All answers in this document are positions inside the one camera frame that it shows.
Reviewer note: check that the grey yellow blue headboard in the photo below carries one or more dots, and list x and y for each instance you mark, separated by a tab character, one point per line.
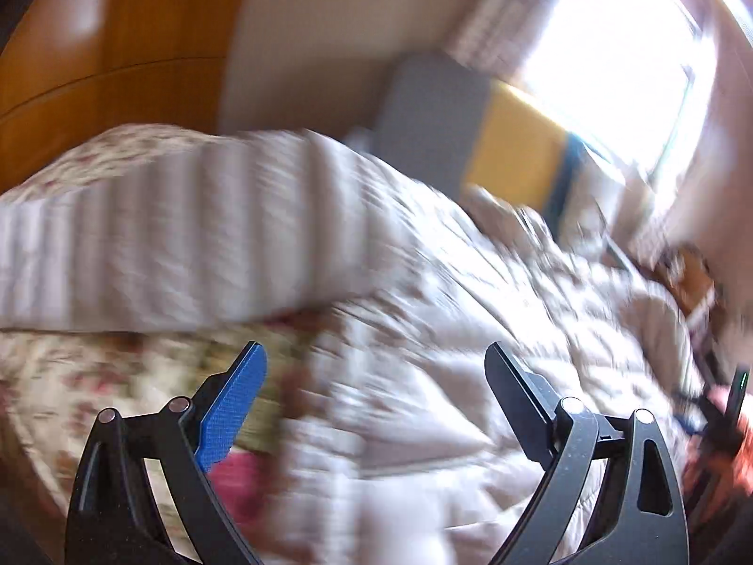
449	127

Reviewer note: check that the beige quilted down jacket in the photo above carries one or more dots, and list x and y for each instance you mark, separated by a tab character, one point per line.
392	448

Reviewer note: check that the floral bed quilt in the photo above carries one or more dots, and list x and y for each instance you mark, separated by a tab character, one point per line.
53	384

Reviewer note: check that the brown wooden wardrobe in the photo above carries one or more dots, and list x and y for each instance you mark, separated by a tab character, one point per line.
74	68

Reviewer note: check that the window with white frame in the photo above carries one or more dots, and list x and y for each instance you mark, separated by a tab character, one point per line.
633	78

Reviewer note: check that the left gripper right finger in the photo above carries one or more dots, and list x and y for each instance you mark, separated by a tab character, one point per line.
638	517

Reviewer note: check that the left patterned curtain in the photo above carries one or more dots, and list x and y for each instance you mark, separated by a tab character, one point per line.
498	35

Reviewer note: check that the wooden bedside shelf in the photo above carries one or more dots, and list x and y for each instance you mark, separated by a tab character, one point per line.
684	271

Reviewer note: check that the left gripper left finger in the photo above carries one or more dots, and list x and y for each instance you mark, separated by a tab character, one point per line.
113	516

